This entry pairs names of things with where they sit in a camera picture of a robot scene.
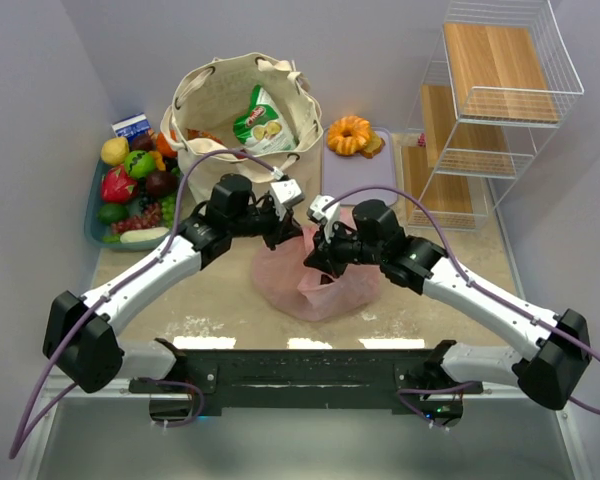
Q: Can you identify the pink plastic grocery bag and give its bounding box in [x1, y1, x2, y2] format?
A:
[251, 225, 381, 322]

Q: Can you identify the green white chips bag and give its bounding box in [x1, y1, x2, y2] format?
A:
[233, 85, 297, 155]

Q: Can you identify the cream canvas tote bag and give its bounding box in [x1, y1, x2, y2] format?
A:
[160, 53, 323, 202]

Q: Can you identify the large red cookie bag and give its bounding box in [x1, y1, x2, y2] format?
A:
[186, 129, 224, 152]

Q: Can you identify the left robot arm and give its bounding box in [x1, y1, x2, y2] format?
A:
[43, 174, 304, 393]

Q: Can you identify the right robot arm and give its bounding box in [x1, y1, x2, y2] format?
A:
[304, 196, 591, 410]

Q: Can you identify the lavender food tray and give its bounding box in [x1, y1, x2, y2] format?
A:
[320, 127, 397, 197]

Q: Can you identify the cake slice behind bundt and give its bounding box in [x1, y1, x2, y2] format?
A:
[359, 131, 385, 159]

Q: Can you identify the green grape bunch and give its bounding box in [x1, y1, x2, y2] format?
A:
[160, 193, 177, 228]

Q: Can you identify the orange bundt cake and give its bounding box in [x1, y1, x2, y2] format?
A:
[327, 115, 372, 156]

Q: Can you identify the red grape bunch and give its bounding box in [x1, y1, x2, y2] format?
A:
[110, 203, 162, 235]

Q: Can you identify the pale white cucumber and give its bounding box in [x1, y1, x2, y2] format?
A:
[120, 227, 170, 244]

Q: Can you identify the orange fruit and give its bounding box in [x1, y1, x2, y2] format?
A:
[155, 129, 178, 159]

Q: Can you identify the green fruit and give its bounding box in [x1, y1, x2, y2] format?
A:
[123, 150, 156, 180]

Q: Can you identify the dark plum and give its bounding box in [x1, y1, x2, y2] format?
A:
[129, 133, 154, 152]

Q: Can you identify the pink dragon fruit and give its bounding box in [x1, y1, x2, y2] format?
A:
[100, 165, 138, 204]

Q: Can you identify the green lime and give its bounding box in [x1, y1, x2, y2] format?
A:
[96, 203, 129, 225]

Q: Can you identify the blue white carton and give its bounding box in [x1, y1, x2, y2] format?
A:
[111, 113, 151, 139]

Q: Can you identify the yellow lemon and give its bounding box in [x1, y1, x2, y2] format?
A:
[100, 137, 130, 167]

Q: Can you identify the teal fruit bin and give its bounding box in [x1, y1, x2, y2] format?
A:
[84, 160, 167, 251]

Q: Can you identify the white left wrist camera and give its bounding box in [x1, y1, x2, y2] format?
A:
[269, 168, 305, 220]

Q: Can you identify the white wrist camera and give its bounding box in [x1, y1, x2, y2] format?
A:
[307, 195, 341, 243]
[269, 168, 305, 220]

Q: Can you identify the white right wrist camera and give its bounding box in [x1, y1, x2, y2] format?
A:
[307, 195, 341, 243]

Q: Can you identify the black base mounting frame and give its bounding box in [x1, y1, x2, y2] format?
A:
[129, 341, 483, 426]

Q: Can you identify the white wire shelf rack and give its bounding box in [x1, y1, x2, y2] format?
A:
[402, 1, 584, 231]

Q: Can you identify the aluminium table frame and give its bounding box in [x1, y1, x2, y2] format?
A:
[20, 381, 590, 479]

